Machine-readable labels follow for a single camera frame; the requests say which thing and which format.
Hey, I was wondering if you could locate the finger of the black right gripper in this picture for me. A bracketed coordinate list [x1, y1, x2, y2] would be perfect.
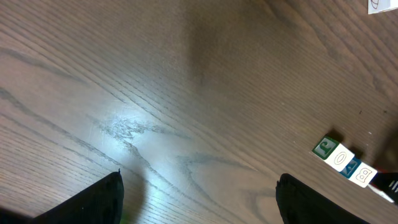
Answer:
[370, 172, 397, 204]

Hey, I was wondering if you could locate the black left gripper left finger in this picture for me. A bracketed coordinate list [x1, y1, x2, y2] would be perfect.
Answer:
[30, 172, 124, 224]

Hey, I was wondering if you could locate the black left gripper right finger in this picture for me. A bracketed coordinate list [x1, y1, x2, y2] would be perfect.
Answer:
[275, 173, 366, 224]

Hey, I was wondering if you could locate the blue-edged wooden block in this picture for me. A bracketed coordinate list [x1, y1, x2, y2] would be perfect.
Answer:
[340, 157, 362, 179]

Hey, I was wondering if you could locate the green O wooden block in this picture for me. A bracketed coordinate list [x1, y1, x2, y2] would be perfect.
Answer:
[325, 144, 354, 172]

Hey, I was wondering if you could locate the green-edged wooden block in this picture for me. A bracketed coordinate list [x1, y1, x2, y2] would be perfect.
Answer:
[312, 136, 339, 160]

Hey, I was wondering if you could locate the yellow number 8 block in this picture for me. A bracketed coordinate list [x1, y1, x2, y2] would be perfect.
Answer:
[368, 0, 398, 14]

